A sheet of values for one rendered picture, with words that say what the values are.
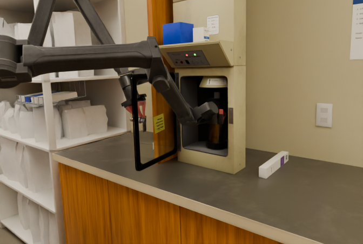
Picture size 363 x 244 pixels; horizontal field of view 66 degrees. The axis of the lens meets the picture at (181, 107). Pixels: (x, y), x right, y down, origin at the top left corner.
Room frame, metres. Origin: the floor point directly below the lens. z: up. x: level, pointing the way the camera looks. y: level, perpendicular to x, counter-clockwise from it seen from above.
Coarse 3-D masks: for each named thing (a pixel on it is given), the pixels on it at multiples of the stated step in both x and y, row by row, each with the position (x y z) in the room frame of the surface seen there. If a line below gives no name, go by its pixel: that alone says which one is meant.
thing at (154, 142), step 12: (144, 84) 1.16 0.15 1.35; (132, 96) 1.10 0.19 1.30; (144, 96) 1.16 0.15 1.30; (156, 96) 1.23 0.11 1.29; (132, 108) 1.10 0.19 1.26; (144, 108) 1.16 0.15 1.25; (156, 108) 1.23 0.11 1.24; (168, 108) 1.30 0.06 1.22; (156, 120) 1.22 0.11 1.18; (168, 120) 1.30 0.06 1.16; (144, 132) 1.15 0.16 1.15; (156, 132) 1.22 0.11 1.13; (168, 132) 1.30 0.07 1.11; (144, 144) 1.15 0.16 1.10; (156, 144) 1.22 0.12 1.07; (168, 144) 1.29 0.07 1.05; (144, 156) 1.15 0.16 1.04; (156, 156) 1.21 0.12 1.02
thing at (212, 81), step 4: (204, 76) 1.32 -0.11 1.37; (208, 76) 1.30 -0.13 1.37; (212, 76) 1.28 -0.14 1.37; (216, 76) 1.28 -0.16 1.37; (220, 76) 1.28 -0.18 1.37; (224, 76) 1.28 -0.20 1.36; (204, 80) 1.31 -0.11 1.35; (208, 80) 1.29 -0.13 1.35; (212, 80) 1.27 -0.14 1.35; (216, 80) 1.27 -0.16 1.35; (220, 80) 1.27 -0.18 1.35; (224, 80) 1.27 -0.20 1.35; (200, 84) 1.33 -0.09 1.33; (204, 84) 1.30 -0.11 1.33; (208, 84) 1.28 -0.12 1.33; (212, 84) 1.27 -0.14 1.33; (216, 84) 1.26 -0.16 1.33; (220, 84) 1.26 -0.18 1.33; (224, 84) 1.26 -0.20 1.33
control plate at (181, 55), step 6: (168, 54) 1.29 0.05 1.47; (174, 54) 1.27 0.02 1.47; (180, 54) 1.25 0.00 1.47; (192, 54) 1.21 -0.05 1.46; (198, 54) 1.19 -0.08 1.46; (174, 60) 1.30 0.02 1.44; (180, 60) 1.28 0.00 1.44; (192, 60) 1.24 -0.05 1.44; (198, 60) 1.23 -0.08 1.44; (204, 60) 1.21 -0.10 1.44
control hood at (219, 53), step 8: (216, 40) 1.10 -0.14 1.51; (224, 40) 1.12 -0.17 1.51; (160, 48) 1.28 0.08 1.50; (168, 48) 1.26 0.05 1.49; (176, 48) 1.23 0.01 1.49; (184, 48) 1.21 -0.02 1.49; (192, 48) 1.18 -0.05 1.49; (200, 48) 1.16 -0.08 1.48; (208, 48) 1.14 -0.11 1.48; (216, 48) 1.12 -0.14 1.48; (224, 48) 1.12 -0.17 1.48; (232, 48) 1.17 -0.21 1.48; (168, 56) 1.30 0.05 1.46; (208, 56) 1.18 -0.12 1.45; (216, 56) 1.16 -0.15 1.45; (224, 56) 1.13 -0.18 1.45; (232, 56) 1.17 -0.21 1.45; (216, 64) 1.19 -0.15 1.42; (224, 64) 1.17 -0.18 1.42; (232, 64) 1.17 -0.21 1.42
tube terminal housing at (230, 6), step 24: (192, 0) 1.31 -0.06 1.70; (216, 0) 1.23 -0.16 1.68; (240, 0) 1.22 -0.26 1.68; (240, 24) 1.22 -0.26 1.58; (240, 48) 1.23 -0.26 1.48; (192, 72) 1.31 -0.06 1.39; (216, 72) 1.23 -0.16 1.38; (240, 72) 1.23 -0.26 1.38; (240, 96) 1.23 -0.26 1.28; (240, 120) 1.23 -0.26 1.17; (240, 144) 1.23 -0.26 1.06; (216, 168) 1.24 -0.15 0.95; (240, 168) 1.23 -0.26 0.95
